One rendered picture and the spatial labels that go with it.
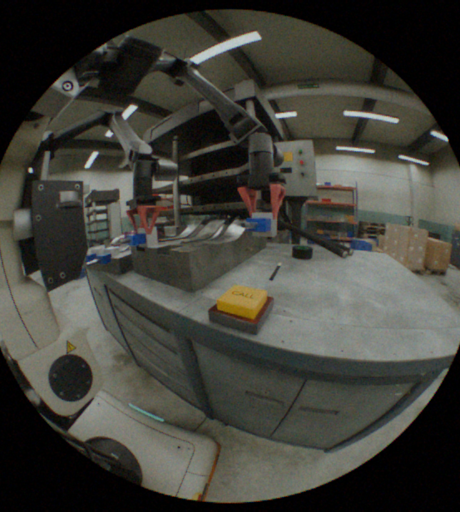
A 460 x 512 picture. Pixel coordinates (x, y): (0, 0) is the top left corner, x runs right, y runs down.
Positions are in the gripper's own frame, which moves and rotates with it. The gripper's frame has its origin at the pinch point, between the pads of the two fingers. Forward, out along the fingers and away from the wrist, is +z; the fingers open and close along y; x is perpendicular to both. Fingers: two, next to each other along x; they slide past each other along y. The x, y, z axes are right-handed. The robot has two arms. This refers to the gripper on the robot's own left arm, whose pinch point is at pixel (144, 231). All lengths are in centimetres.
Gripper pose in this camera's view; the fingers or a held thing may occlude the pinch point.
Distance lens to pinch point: 47.7
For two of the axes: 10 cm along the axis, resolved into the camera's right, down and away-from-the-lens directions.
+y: -8.6, -1.0, 5.0
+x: -5.1, 2.1, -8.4
